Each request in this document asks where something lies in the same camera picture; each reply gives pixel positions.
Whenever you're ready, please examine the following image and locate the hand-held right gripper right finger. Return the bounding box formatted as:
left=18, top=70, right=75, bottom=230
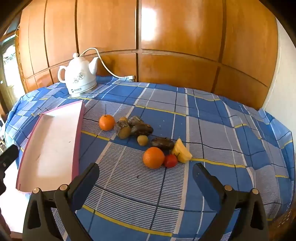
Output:
left=192, top=163, right=269, bottom=241

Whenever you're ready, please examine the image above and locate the dark-skinned yellow-faced cut piece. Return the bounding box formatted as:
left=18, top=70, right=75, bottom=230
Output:
left=114, top=122, right=132, bottom=140

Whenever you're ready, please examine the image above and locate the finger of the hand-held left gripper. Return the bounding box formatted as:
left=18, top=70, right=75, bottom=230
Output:
left=0, top=144, right=19, bottom=172

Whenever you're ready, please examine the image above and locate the wooden door with glass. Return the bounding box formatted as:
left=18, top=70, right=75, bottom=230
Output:
left=0, top=30, right=21, bottom=116

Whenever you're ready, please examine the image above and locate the red tomato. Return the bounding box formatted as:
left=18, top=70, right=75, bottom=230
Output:
left=164, top=153, right=178, bottom=168

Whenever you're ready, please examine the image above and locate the mandarin with long stem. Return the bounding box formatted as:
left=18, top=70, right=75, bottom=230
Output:
left=99, top=104, right=115, bottom=131

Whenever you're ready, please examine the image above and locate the pink-edged cardboard box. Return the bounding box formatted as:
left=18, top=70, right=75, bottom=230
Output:
left=16, top=100, right=85, bottom=193

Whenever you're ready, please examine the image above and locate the wooden panelled wardrobe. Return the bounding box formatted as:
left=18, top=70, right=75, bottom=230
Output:
left=15, top=0, right=281, bottom=110

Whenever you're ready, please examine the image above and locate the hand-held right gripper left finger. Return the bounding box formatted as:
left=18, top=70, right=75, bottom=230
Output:
left=22, top=163, right=100, bottom=241

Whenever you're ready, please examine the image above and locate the blue plaid cloth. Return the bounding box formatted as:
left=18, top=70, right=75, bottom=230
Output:
left=5, top=75, right=296, bottom=241

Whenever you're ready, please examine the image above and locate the orange with short stem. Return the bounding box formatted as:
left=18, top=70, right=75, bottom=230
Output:
left=143, top=147, right=165, bottom=169

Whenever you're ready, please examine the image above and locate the yellow pineapple chunk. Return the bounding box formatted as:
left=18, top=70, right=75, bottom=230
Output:
left=171, top=138, right=193, bottom=163

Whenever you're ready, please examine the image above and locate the white ceramic electric kettle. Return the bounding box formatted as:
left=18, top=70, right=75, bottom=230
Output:
left=57, top=52, right=99, bottom=97

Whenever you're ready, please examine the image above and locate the white kettle power cable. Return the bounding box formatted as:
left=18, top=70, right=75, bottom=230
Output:
left=79, top=47, right=130, bottom=80

